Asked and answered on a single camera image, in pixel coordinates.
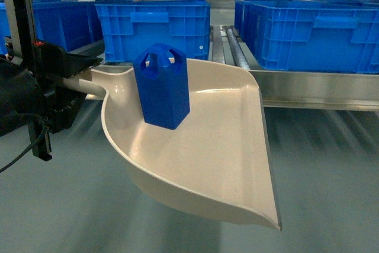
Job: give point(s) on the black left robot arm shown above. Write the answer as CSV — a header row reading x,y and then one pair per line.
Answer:
x,y
32,75

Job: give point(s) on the blue crate with paper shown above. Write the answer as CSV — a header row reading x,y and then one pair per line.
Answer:
x,y
69,24

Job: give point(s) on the blue crate front right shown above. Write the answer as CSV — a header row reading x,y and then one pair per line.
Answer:
x,y
324,51

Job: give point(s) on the beige plastic dustpan tray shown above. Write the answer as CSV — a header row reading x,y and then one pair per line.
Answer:
x,y
215,164

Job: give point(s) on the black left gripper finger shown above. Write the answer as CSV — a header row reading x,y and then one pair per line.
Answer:
x,y
73,64
64,110

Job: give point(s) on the steel roller shelf rack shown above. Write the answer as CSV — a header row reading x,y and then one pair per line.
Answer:
x,y
296,81

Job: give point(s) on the blue plastic part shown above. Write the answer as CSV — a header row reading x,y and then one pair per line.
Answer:
x,y
162,82

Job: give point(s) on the blue crate front left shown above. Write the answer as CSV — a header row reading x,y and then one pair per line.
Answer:
x,y
129,28

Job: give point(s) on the blue crate behind right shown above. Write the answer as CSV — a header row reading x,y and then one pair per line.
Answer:
x,y
294,20

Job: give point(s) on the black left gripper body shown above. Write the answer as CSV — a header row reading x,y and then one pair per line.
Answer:
x,y
29,79

